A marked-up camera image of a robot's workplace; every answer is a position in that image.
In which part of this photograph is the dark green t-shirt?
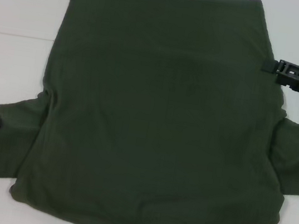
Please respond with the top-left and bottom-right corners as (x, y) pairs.
(0, 0), (299, 224)

